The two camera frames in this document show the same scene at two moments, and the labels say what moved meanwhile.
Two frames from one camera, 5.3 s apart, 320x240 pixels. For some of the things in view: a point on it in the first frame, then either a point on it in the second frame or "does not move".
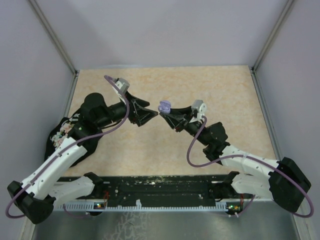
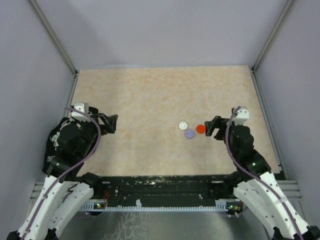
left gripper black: [141, 115] -> [109, 125]
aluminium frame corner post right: [267, 43] does not move
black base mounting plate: [174, 189] does not move
